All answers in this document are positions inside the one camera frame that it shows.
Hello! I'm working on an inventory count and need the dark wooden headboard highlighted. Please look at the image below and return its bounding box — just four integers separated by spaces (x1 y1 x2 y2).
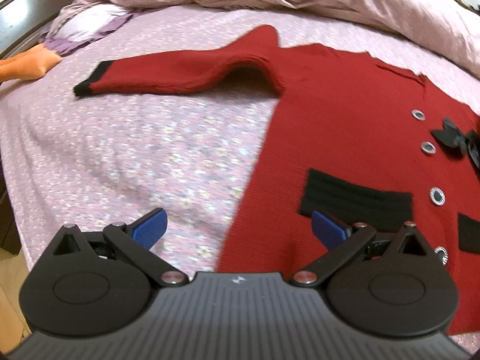
1 0 72 59

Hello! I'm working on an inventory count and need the lilac pillow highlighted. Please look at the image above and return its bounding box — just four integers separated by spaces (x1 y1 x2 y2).
38 3 139 57

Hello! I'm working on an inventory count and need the pink floral bed sheet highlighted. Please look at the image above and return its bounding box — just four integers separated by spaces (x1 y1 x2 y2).
0 5 480 357

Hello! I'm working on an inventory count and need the orange cloth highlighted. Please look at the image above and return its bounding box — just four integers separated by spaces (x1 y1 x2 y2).
0 43 62 82

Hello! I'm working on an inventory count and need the red knit cardigan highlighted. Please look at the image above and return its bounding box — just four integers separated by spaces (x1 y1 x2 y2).
74 25 479 334

